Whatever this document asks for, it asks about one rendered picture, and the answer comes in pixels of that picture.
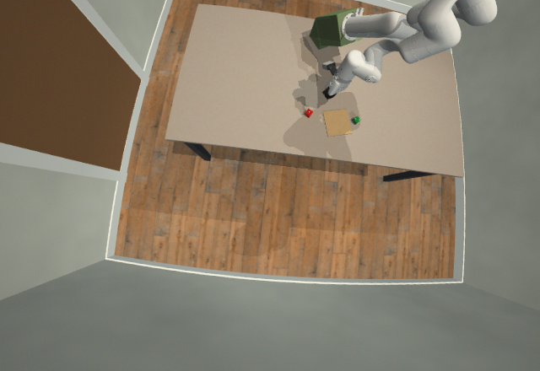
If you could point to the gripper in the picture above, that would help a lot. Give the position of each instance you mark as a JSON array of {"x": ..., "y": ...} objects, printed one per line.
[{"x": 334, "y": 87}]

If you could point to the tan flat mat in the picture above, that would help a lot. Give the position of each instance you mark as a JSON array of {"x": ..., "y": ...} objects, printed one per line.
[{"x": 337, "y": 122}]

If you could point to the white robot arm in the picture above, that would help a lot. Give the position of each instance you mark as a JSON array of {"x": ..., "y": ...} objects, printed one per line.
[{"x": 439, "y": 31}]

